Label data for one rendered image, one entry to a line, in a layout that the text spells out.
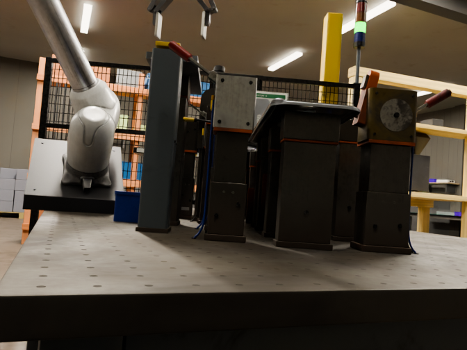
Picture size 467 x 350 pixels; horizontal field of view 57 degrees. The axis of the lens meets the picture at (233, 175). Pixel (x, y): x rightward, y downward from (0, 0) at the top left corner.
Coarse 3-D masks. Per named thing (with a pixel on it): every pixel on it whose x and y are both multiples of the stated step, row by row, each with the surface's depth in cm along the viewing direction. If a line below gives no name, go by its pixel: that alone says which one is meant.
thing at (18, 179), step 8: (0, 176) 948; (8, 176) 955; (16, 176) 929; (24, 176) 934; (0, 184) 916; (8, 184) 923; (16, 184) 928; (24, 184) 934; (0, 192) 916; (8, 192) 922; (16, 192) 928; (0, 200) 916; (8, 200) 921; (16, 200) 928; (0, 208) 915; (8, 208) 921; (16, 208) 927
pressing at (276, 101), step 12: (276, 108) 94; (288, 108) 94; (300, 108) 93; (312, 108) 92; (324, 108) 91; (336, 108) 90; (348, 108) 85; (264, 120) 111; (276, 120) 108; (252, 132) 128; (264, 132) 129; (252, 144) 160
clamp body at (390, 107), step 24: (384, 96) 94; (408, 96) 94; (384, 120) 93; (408, 120) 94; (360, 144) 99; (384, 144) 94; (408, 144) 93; (360, 168) 99; (384, 168) 94; (408, 168) 94; (360, 192) 97; (384, 192) 93; (408, 192) 94; (360, 216) 96; (384, 216) 93; (408, 216) 93; (360, 240) 95; (384, 240) 92; (408, 240) 93
